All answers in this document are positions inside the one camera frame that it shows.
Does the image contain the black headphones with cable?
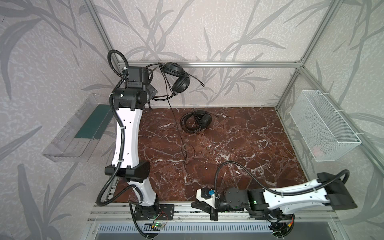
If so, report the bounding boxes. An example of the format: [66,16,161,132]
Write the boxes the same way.
[180,110,220,134]
[146,62,196,193]

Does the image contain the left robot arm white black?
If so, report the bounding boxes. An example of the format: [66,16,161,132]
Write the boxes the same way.
[96,50,160,220]

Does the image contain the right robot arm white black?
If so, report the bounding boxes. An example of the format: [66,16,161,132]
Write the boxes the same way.
[191,170,357,224]

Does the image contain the green mat in bin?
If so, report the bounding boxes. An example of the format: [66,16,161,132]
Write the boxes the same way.
[75,105,113,140]

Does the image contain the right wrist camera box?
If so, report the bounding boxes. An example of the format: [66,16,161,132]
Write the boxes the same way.
[196,188,217,208]

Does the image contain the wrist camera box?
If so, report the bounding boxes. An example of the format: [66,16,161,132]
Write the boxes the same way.
[196,188,217,208]
[126,67,150,88]

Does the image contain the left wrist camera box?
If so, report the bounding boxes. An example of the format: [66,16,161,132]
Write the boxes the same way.
[126,67,150,88]

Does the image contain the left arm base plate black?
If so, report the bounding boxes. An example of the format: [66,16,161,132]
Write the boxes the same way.
[133,204,175,221]

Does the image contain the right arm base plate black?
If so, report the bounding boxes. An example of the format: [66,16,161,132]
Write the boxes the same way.
[248,209,296,223]

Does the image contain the clear plastic wall bin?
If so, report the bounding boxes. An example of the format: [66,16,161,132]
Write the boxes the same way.
[42,94,113,163]

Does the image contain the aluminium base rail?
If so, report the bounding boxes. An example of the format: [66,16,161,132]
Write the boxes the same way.
[87,202,340,224]

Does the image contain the white wire mesh basket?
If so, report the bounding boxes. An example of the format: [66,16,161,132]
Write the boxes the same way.
[290,90,362,162]

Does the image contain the aluminium frame crossbar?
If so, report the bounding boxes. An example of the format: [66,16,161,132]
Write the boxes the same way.
[117,60,302,69]

